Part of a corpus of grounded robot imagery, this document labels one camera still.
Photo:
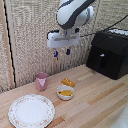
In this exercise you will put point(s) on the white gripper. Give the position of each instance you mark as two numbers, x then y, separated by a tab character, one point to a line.
63	39

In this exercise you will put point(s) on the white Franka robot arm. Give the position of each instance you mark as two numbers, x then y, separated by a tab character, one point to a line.
71	13

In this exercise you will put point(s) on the white patterned-rim plate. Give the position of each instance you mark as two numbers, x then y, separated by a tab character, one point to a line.
31	111

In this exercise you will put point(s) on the pink cup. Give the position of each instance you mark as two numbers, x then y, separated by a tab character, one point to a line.
41	82

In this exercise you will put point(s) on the yellow food piece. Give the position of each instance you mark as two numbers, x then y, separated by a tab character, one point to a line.
66	92

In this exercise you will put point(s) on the white bowl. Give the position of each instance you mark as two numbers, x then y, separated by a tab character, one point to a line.
60	94

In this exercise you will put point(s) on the black box appliance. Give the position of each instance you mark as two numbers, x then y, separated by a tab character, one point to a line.
108	53

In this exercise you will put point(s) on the white device with keys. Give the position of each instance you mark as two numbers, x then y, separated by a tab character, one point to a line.
119	32

